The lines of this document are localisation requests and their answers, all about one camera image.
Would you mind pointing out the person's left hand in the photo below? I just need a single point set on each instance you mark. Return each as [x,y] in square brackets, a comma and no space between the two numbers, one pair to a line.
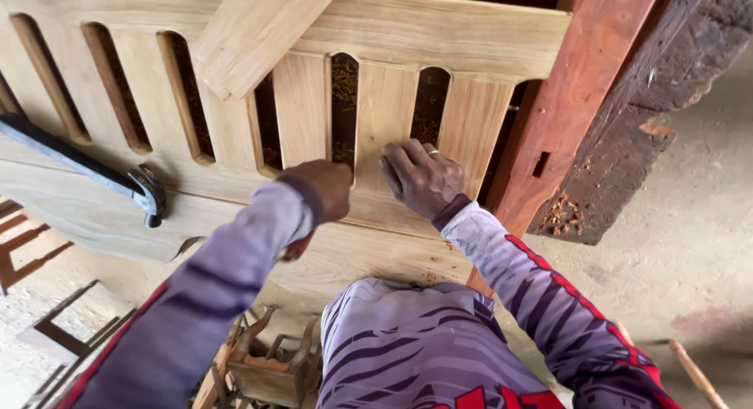
[329,185]

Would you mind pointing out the person's right hand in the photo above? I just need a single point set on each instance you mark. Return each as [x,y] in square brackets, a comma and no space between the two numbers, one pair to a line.
[429,182]

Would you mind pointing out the person's left fingers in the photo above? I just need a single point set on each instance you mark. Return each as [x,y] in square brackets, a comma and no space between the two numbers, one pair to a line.
[344,191]

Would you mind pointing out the light slatted wooden panel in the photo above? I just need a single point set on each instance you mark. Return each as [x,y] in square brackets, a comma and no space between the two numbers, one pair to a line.
[382,115]

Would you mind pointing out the loose light wooden board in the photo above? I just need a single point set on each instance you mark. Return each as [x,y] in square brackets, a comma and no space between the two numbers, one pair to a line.
[259,38]

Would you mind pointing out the person's torso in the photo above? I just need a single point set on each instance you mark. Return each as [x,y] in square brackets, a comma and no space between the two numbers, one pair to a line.
[423,350]

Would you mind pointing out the pile of wood chips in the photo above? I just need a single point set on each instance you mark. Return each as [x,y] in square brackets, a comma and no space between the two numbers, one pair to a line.
[562,215]

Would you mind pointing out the dark claw hammer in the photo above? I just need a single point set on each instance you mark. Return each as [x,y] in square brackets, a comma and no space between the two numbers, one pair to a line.
[59,153]

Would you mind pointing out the dark rough wooden beam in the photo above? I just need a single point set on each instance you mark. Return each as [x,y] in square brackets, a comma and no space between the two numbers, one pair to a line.
[647,132]

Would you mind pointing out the round wooden stick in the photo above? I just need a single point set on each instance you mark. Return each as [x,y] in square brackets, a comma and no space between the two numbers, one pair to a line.
[697,373]

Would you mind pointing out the reddish wooden post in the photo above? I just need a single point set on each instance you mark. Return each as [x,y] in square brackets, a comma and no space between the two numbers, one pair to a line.
[565,103]

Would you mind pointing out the dark brown wooden frame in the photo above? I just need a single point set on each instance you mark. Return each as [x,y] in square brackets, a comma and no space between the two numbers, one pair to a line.
[59,335]

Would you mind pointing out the reddish brown wooden frame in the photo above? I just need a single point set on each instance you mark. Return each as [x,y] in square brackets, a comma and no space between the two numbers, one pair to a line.
[23,250]

